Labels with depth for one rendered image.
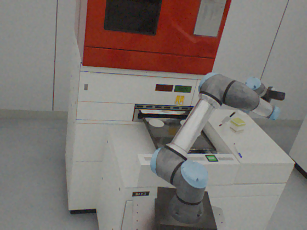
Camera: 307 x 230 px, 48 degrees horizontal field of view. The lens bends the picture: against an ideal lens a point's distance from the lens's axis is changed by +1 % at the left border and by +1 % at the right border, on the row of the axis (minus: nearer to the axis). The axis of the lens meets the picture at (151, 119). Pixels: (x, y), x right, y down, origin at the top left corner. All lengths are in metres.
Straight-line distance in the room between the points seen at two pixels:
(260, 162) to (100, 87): 1.02
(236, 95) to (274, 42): 2.84
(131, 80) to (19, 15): 1.66
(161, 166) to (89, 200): 1.24
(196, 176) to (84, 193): 1.32
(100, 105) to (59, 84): 1.59
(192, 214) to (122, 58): 0.99
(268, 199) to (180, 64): 0.96
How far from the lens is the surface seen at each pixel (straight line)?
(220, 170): 1.88
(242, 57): 4.17
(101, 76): 2.10
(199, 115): 1.53
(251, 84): 1.93
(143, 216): 1.63
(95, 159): 2.40
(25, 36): 3.57
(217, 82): 1.55
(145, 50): 2.04
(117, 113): 2.23
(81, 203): 2.65
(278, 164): 2.05
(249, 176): 2.01
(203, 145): 2.09
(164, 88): 2.22
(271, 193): 2.18
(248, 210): 2.19
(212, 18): 2.12
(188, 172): 1.41
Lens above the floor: 1.94
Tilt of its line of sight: 28 degrees down
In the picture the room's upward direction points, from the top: 11 degrees clockwise
